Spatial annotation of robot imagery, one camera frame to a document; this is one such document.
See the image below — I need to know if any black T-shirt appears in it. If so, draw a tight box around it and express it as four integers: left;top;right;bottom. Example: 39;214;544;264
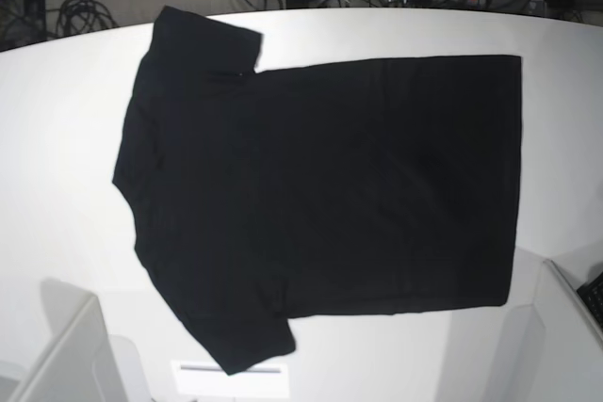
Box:
113;8;522;375

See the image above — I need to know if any white slotted table plate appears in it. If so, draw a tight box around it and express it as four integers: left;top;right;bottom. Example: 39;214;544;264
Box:
171;361;290;399

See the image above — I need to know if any coiled black cable bundle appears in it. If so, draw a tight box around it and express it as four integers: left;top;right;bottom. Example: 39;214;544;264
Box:
55;0;119;39

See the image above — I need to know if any black keyboard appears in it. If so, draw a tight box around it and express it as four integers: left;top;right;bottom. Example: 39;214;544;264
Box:
578;274;603;328

